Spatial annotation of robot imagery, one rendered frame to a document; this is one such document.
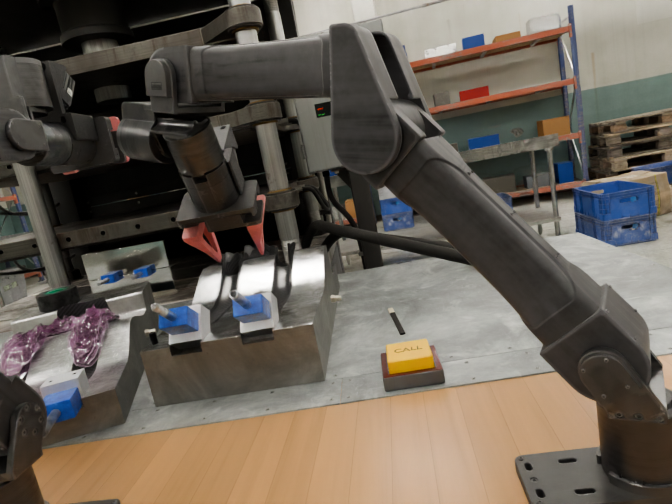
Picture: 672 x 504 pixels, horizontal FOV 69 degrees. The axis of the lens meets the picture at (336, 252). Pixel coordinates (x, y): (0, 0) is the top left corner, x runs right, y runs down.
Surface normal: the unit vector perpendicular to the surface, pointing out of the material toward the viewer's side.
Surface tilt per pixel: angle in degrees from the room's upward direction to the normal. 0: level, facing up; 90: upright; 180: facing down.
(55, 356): 29
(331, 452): 0
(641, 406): 90
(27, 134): 90
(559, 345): 90
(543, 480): 0
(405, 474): 0
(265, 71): 93
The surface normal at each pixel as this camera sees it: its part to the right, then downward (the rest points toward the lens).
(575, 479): -0.19, -0.96
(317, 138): -0.05, 0.21
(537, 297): -0.65, 0.16
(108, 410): 0.24, 0.14
